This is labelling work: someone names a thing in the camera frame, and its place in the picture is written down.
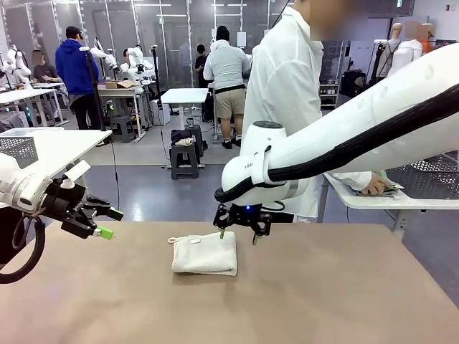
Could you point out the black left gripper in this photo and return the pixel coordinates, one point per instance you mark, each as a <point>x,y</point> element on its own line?
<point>66,200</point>

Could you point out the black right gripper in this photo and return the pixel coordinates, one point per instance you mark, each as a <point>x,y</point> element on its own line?
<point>240,215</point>

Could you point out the white towel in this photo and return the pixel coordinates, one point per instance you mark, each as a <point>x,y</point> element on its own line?
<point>204,254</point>

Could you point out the green towel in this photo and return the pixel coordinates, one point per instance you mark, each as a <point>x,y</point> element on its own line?
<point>379,175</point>

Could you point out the grey mesh basket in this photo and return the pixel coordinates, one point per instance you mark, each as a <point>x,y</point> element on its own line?
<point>423,179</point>
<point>18,150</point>

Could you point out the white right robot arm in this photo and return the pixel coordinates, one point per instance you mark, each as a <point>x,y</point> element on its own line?
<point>358,118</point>

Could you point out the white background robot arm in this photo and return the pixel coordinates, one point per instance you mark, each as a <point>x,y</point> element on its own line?
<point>138,62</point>
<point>19,64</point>

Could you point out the person's left hand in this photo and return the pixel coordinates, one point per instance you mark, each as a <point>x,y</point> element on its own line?
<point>376,187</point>

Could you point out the white side table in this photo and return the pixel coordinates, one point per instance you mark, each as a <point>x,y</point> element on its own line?
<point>376,202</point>
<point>64,143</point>

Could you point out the grey step stool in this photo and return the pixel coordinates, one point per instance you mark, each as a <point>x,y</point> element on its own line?
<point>184,161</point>

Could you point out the low grey plastic stool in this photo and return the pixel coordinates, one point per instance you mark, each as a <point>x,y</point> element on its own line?
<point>122,127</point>

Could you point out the pile of dark clothes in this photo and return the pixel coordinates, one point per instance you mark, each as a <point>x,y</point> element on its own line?
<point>181,138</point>

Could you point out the black tripod pole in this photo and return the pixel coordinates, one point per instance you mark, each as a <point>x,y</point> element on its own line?
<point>94,89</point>
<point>156,79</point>

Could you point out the open cardboard box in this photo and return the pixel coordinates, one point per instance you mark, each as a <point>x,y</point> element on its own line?
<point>120,84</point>

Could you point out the white standing desk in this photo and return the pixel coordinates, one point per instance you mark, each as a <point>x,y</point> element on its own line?
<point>184,96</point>

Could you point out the person in blue hoodie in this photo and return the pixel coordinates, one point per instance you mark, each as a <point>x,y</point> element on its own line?
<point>75,71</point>

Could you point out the seated person in black shirt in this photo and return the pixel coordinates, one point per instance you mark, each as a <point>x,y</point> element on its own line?
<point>44,71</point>

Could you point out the white shoe rack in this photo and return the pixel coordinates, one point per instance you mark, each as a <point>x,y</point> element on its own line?
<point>330,95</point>

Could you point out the person in grey hoodie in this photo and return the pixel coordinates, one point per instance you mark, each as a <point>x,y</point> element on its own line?
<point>226,68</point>

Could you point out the seated person in white shirt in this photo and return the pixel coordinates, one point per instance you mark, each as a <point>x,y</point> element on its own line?
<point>126,62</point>

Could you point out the mannequin with orange trousers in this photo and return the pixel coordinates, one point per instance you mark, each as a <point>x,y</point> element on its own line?
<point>389,57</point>

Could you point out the mannequin with white top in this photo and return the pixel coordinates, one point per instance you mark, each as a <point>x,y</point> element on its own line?
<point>407,53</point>

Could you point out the mannequin with orange shirt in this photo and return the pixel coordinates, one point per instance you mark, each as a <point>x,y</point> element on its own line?
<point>427,39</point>

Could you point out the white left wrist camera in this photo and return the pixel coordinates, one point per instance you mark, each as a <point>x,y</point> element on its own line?
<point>77,173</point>

